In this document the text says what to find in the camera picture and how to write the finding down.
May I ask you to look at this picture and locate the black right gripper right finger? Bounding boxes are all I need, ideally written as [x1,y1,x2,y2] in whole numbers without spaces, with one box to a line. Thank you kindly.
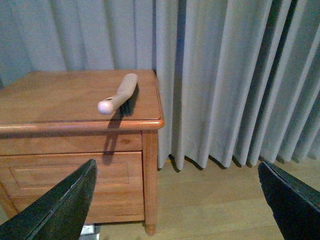
[258,161,320,240]

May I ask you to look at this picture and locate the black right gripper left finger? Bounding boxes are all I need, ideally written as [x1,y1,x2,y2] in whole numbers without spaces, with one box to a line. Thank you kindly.
[0,159,97,240]

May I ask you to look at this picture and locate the beige hand brush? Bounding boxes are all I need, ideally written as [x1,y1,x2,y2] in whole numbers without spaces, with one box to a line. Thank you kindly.
[97,73,138,117]

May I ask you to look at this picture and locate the wooden nightstand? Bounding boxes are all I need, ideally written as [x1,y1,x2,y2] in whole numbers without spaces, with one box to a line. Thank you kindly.
[0,69,165,236]

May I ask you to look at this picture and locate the grey curtain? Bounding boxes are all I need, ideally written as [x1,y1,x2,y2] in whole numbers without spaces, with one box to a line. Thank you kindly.
[0,0,320,169]

